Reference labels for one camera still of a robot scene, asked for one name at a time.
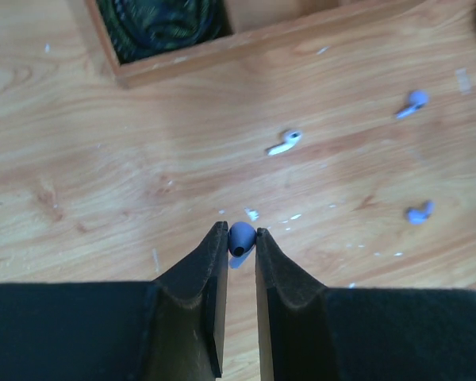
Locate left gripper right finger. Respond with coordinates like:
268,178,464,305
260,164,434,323
255,229,476,380

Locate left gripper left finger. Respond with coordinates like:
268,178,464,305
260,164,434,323
0,221,228,380

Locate purple earbud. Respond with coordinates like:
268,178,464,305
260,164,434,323
228,221,257,269
395,90,430,119
405,200,435,225

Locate white earbud centre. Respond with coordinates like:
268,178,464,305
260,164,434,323
266,129,303,156

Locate dark floral folded tie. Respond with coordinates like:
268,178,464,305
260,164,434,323
97,0,232,64

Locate wooden compartment tray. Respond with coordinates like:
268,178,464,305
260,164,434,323
68,1,419,88

